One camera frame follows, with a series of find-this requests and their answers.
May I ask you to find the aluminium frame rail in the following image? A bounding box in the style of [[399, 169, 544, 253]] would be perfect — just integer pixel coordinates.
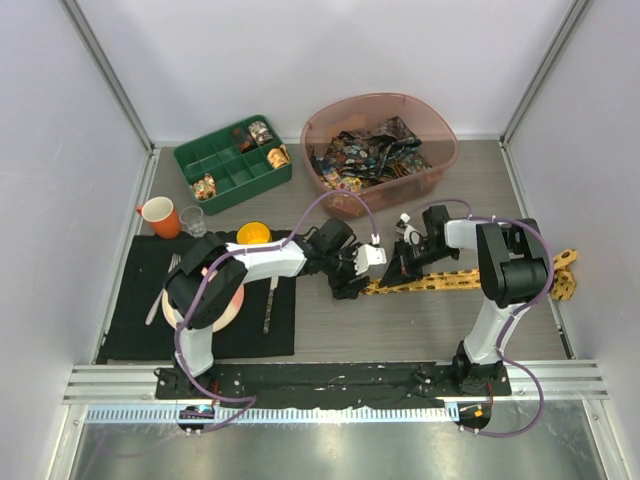
[[63, 360, 609, 405]]

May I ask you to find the yellow cup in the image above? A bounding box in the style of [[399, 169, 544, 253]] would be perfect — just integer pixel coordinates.
[[236, 221, 272, 245]]

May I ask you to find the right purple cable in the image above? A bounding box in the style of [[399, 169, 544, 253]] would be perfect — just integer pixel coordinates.
[[414, 198, 559, 439]]

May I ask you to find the pink cream plate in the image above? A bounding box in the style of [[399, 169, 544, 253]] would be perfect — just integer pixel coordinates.
[[161, 286, 244, 333]]

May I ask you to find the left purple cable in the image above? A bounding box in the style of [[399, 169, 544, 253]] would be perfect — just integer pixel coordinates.
[[172, 189, 381, 434]]

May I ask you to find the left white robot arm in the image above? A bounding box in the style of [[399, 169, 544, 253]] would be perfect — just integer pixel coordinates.
[[163, 218, 370, 399]]

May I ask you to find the green compartment tray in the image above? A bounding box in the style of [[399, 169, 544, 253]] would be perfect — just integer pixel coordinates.
[[173, 114, 292, 216]]

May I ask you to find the patterned handle knife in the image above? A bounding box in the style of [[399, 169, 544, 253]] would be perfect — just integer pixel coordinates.
[[263, 276, 278, 334]]

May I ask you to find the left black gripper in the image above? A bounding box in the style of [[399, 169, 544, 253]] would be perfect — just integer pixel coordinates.
[[321, 244, 370, 300]]

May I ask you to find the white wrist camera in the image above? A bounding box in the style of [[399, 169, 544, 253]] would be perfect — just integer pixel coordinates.
[[354, 234, 387, 275], [396, 213, 422, 245]]

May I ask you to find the orange cream rolled tie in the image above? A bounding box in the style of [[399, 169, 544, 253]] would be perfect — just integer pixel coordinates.
[[267, 144, 291, 169]]

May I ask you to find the black white rolled tie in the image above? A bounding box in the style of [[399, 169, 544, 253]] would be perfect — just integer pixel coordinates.
[[248, 120, 274, 146]]

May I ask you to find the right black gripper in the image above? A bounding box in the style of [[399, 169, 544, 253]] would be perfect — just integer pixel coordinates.
[[382, 238, 458, 289]]

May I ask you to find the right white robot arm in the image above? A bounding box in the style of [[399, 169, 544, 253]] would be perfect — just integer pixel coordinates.
[[378, 205, 553, 395]]

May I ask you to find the silver fork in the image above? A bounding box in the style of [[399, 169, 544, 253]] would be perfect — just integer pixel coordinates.
[[145, 253, 181, 326]]

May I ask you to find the orange mug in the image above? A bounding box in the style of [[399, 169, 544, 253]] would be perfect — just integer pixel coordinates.
[[136, 196, 181, 239]]

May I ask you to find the pink translucent plastic bin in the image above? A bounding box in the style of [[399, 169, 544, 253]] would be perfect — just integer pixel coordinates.
[[300, 93, 459, 211]]

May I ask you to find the red white rolled tie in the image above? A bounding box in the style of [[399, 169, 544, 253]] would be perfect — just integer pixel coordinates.
[[191, 173, 217, 201]]

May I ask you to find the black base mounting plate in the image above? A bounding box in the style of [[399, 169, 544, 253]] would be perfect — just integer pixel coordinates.
[[154, 362, 512, 410]]

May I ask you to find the black cloth placemat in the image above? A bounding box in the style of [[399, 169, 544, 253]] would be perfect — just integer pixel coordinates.
[[97, 233, 296, 364]]

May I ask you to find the yellow beetle print tie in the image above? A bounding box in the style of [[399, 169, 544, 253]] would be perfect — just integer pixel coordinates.
[[362, 249, 578, 301]]

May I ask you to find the dark floral tie pile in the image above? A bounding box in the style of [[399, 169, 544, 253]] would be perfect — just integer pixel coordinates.
[[310, 116, 432, 192]]

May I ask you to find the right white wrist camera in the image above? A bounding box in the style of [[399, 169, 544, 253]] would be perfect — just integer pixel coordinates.
[[396, 213, 422, 245]]

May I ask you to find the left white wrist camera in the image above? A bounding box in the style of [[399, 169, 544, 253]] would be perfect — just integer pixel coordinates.
[[354, 234, 387, 275]]

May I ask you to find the dark red rolled tie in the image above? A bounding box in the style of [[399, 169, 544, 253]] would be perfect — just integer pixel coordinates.
[[230, 127, 257, 154]]

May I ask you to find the clear shot glass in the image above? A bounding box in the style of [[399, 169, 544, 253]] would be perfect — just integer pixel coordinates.
[[179, 206, 207, 238]]

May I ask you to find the purple cable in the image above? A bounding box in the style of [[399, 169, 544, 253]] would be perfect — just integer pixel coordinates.
[[414, 198, 559, 439], [172, 189, 381, 434]]

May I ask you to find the white slotted cable duct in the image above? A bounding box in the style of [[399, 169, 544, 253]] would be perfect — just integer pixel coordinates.
[[85, 403, 459, 424]]

